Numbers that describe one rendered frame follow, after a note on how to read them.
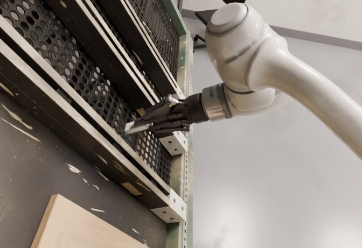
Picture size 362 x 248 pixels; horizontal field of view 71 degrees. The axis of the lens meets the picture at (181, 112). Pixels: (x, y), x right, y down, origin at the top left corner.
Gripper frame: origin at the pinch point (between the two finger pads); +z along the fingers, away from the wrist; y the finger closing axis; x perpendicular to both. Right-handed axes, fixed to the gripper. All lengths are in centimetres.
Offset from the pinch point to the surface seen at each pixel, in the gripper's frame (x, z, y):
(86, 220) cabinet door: 25.9, 6.2, 2.2
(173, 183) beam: -2.8, 6.9, -37.2
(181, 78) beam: -66, 5, -37
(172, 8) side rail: -113, 4, -17
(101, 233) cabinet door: 26.7, 6.3, -3.0
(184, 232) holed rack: 15.2, 2.8, -39.8
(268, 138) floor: -103, -26, -159
